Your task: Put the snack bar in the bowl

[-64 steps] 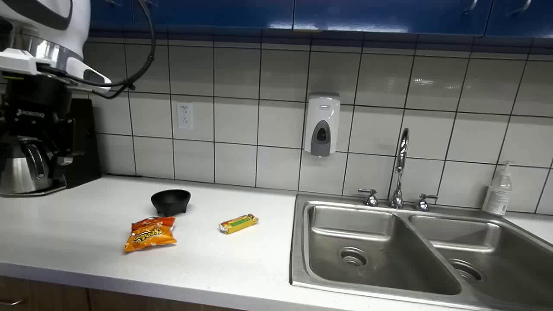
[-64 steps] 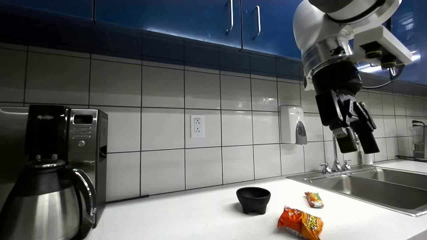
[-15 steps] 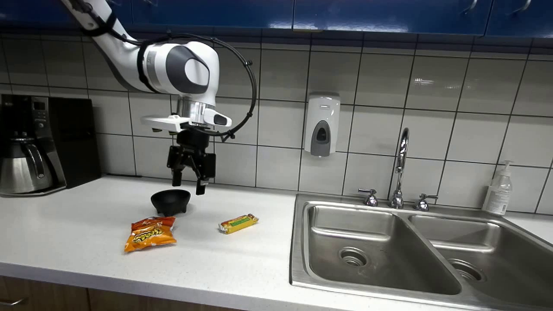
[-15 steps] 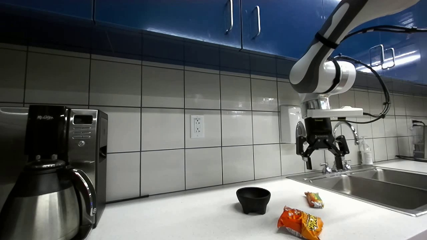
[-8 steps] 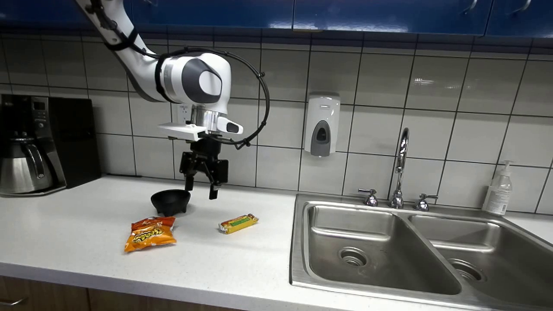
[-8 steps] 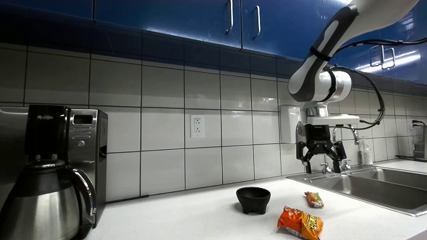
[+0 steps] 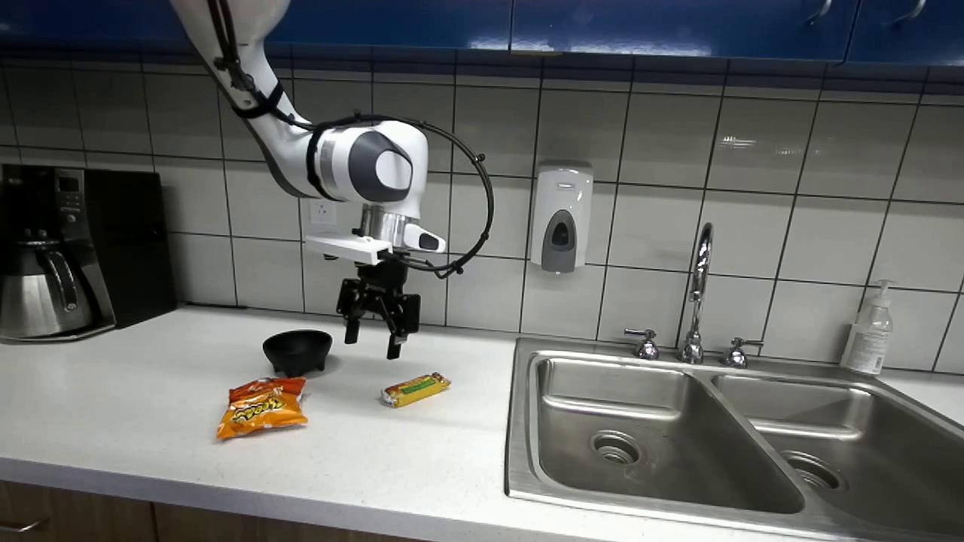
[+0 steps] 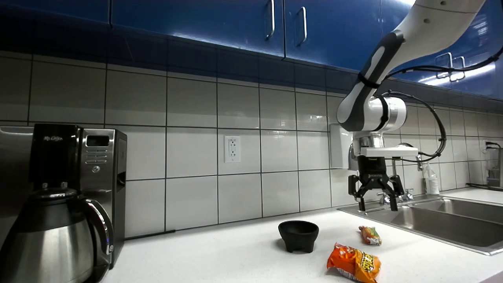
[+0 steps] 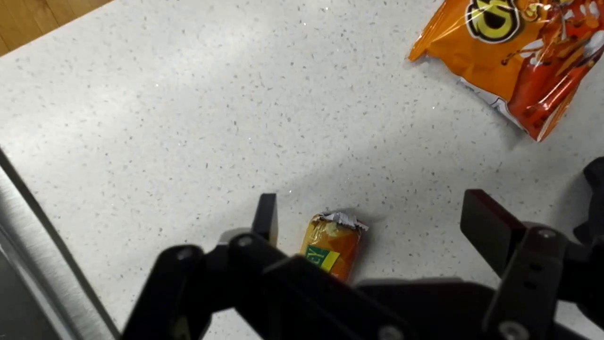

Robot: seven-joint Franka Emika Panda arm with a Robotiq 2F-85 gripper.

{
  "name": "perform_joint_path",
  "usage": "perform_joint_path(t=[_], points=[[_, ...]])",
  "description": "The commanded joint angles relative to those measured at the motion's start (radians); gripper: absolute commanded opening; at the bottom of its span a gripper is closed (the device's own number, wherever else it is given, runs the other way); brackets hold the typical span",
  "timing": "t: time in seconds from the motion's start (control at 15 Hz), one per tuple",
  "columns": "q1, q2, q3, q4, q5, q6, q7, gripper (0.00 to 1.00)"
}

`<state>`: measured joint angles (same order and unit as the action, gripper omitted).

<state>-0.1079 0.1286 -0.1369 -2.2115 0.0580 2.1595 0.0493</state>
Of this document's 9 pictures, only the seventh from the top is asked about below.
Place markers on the clear pump sanitizer bottle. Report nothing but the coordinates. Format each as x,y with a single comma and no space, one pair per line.
867,339

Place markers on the black steel coffee maker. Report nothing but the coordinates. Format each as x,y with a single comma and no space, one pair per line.
113,241

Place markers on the blue cabinet door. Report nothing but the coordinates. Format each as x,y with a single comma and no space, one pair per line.
392,22
678,26
911,38

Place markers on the black bowl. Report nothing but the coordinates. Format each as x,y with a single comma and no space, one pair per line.
297,350

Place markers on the wooden cabinet door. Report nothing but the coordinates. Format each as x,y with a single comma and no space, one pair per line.
248,527

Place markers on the blue wall cabinet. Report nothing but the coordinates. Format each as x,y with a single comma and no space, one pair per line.
678,26

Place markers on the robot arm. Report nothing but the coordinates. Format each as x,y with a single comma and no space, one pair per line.
339,162

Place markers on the wooden drawer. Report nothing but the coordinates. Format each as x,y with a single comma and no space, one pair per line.
83,516

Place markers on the steel double sink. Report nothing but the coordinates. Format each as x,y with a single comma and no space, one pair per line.
663,444

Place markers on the chrome tap lever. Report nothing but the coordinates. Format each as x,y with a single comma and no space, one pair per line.
735,354
645,344

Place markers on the orange snack bag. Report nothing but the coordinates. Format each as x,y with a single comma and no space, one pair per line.
260,410

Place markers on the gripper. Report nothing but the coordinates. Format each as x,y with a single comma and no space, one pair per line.
382,277

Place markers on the chrome tap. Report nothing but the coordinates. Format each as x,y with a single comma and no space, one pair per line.
699,278

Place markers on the yellow green snack bar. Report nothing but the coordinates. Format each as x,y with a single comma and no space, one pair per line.
416,389

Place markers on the white wall socket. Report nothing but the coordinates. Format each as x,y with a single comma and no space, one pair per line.
323,211

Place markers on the white wall soap dispenser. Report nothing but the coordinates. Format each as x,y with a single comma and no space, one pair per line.
561,214

